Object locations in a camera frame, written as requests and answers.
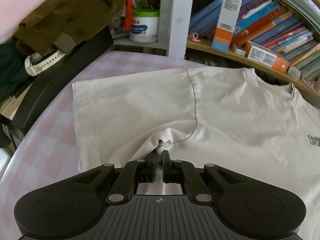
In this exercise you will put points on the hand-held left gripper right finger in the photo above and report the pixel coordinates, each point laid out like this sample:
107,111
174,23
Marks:
167,167

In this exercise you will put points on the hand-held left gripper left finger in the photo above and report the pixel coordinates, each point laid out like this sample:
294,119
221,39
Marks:
152,167

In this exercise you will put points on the cream printed t-shirt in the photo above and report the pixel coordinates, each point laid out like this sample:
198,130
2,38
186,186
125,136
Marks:
225,117

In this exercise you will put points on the pink checked cartoon table mat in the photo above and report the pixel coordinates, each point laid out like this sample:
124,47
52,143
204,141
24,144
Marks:
37,155

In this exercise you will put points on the black rectangular case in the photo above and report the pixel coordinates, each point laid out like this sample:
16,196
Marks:
62,80

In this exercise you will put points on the pink hair clip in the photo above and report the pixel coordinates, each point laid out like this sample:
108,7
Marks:
195,37

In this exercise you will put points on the small flat white box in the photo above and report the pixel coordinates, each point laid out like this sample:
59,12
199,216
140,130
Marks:
238,49

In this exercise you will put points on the white can with green lid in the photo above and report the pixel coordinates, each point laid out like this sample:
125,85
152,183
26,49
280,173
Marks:
144,26

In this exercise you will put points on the flat white orange box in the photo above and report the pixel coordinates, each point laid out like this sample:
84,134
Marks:
266,57

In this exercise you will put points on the white bookshelf with wooden boards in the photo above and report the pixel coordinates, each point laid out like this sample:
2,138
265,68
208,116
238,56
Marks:
178,17

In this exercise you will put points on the white wristwatch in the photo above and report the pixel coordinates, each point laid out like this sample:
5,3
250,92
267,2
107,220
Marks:
42,63

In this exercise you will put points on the tall white orange box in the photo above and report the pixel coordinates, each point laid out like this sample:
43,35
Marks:
225,22

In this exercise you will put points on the red tassel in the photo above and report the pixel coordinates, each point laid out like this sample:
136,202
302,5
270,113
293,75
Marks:
128,12

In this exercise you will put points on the small white block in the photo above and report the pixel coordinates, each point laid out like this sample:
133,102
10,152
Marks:
294,72

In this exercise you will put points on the pink bow clip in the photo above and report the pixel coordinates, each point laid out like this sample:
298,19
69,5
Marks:
310,83

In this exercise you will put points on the dark green cloth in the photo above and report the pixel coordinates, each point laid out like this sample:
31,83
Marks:
12,72

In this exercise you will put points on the row of colourful books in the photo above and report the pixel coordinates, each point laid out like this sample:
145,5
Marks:
275,30

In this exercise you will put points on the olive green jacket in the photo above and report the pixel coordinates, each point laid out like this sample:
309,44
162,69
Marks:
62,12

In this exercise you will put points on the pink fluffy cushion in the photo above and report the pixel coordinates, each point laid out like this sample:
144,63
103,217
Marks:
20,12

